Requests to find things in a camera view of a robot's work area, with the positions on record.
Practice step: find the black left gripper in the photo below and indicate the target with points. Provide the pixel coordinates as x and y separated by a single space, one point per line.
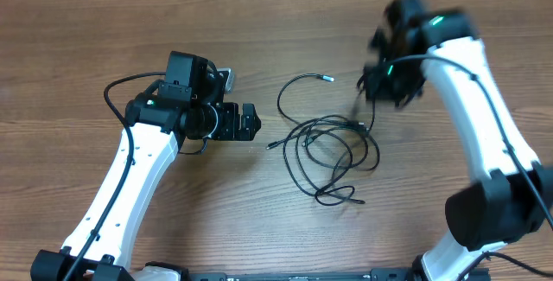
230 130

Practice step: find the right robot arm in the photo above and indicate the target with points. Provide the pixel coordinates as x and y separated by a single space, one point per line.
510 191

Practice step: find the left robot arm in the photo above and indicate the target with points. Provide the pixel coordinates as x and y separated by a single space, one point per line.
184 102

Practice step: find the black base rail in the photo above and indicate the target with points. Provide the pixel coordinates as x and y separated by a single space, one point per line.
302 276

